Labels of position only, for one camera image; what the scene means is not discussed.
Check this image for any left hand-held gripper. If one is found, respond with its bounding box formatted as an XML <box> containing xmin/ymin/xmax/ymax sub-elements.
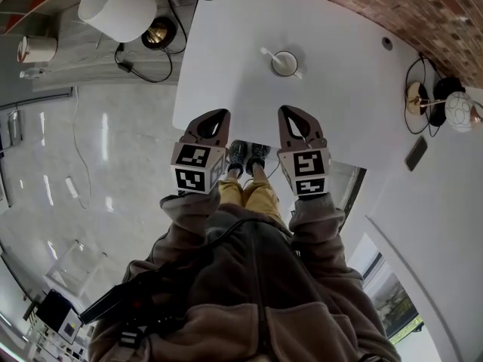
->
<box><xmin>170</xmin><ymin>108</ymin><xmax>232</xmax><ymax>195</ymax></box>

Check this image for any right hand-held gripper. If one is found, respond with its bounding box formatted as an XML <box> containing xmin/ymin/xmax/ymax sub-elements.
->
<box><xmin>277</xmin><ymin>105</ymin><xmax>333</xmax><ymax>197</ymax></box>

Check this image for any white cup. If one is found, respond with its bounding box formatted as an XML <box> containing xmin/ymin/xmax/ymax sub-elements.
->
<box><xmin>270</xmin><ymin>51</ymin><xmax>305</xmax><ymax>79</ymax></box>

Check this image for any white toothbrush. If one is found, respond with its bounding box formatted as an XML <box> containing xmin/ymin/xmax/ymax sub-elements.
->
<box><xmin>259</xmin><ymin>46</ymin><xmax>284</xmax><ymax>66</ymax></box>

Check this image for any person's left forearm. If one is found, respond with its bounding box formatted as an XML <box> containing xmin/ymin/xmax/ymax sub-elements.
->
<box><xmin>150</xmin><ymin>185</ymin><xmax>223</xmax><ymax>275</ymax></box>

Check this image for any black shoulder bag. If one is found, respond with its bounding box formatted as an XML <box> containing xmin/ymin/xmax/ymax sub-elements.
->
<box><xmin>78</xmin><ymin>216</ymin><xmax>265</xmax><ymax>354</ymax></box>

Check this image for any person's right forearm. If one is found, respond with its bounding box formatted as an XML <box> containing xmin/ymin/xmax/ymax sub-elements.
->
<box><xmin>288</xmin><ymin>192</ymin><xmax>363</xmax><ymax>290</ymax></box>

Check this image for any person's left shoe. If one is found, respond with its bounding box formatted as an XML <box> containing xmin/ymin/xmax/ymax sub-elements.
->
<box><xmin>227</xmin><ymin>140</ymin><xmax>249</xmax><ymax>173</ymax></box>

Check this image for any person's shoe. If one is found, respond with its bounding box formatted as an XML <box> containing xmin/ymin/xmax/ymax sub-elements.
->
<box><xmin>245</xmin><ymin>143</ymin><xmax>272</xmax><ymax>176</ymax></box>
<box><xmin>227</xmin><ymin>140</ymin><xmax>249</xmax><ymax>173</ymax></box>

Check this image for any person's right shoe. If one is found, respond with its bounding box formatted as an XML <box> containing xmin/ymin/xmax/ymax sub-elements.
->
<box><xmin>245</xmin><ymin>143</ymin><xmax>272</xmax><ymax>176</ymax></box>

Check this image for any person's left leg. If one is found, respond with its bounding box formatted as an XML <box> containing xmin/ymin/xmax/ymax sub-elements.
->
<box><xmin>217</xmin><ymin>166</ymin><xmax>245</xmax><ymax>209</ymax></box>

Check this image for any person's leg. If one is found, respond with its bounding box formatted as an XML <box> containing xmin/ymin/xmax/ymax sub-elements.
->
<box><xmin>217</xmin><ymin>166</ymin><xmax>245</xmax><ymax>209</ymax></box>
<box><xmin>243</xmin><ymin>164</ymin><xmax>284</xmax><ymax>225</ymax></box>

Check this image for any person's right leg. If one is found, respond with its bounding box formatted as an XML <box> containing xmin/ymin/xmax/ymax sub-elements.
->
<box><xmin>243</xmin><ymin>164</ymin><xmax>284</xmax><ymax>225</ymax></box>

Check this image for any brass lamp base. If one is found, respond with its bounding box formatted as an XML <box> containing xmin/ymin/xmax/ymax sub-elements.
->
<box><xmin>140</xmin><ymin>16</ymin><xmax>179</xmax><ymax>50</ymax></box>

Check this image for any black smartphone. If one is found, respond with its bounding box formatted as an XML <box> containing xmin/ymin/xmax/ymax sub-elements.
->
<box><xmin>404</xmin><ymin>135</ymin><xmax>429</xmax><ymax>173</ymax></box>

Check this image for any grey wooden side table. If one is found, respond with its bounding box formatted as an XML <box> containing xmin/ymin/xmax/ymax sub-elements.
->
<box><xmin>31</xmin><ymin>0</ymin><xmax>200</xmax><ymax>93</ymax></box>

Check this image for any white lamp shade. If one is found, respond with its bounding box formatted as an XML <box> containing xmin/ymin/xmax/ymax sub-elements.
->
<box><xmin>77</xmin><ymin>0</ymin><xmax>158</xmax><ymax>44</ymax></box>

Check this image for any black round object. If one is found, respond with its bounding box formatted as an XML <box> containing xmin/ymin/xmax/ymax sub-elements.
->
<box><xmin>432</xmin><ymin>75</ymin><xmax>468</xmax><ymax>128</ymax></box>

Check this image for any white power strip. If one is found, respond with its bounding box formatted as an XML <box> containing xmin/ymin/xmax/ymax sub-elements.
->
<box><xmin>64</xmin><ymin>176</ymin><xmax>79</xmax><ymax>200</ymax></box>

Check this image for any brass globe desk lamp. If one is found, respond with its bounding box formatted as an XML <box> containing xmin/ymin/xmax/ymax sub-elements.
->
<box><xmin>405</xmin><ymin>81</ymin><xmax>483</xmax><ymax>134</ymax></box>

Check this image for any person's brown fleece jacket torso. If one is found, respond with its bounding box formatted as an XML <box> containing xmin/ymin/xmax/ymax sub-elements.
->
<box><xmin>87</xmin><ymin>207</ymin><xmax>401</xmax><ymax>362</ymax></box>

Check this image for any clear plastic bottle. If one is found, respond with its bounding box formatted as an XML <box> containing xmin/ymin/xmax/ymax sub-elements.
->
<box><xmin>19</xmin><ymin>68</ymin><xmax>49</xmax><ymax>81</ymax></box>

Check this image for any white cylindrical bin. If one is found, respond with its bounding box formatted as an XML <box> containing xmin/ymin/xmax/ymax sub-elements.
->
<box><xmin>16</xmin><ymin>35</ymin><xmax>59</xmax><ymax>65</ymax></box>

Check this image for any window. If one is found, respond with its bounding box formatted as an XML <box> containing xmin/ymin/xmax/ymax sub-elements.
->
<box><xmin>361</xmin><ymin>253</ymin><xmax>427</xmax><ymax>348</ymax></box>

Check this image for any white stool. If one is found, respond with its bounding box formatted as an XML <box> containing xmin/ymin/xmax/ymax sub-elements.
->
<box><xmin>44</xmin><ymin>238</ymin><xmax>109</xmax><ymax>299</ymax></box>

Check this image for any white shelf unit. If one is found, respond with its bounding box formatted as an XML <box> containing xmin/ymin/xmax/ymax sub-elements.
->
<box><xmin>0</xmin><ymin>0</ymin><xmax>88</xmax><ymax>35</ymax></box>

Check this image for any black box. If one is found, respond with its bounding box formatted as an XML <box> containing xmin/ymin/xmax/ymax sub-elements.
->
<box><xmin>36</xmin><ymin>288</ymin><xmax>83</xmax><ymax>345</ymax></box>

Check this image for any black lamp cable with adapter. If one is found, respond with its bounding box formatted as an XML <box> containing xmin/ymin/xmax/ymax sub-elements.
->
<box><xmin>114</xmin><ymin>0</ymin><xmax>189</xmax><ymax>84</ymax></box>

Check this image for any black desk lamp cable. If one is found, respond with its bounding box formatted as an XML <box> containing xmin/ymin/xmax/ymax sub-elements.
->
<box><xmin>403</xmin><ymin>52</ymin><xmax>454</xmax><ymax>138</ymax></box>

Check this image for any white floor cable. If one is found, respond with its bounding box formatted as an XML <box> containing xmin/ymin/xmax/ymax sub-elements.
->
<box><xmin>70</xmin><ymin>86</ymin><xmax>91</xmax><ymax>210</ymax></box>

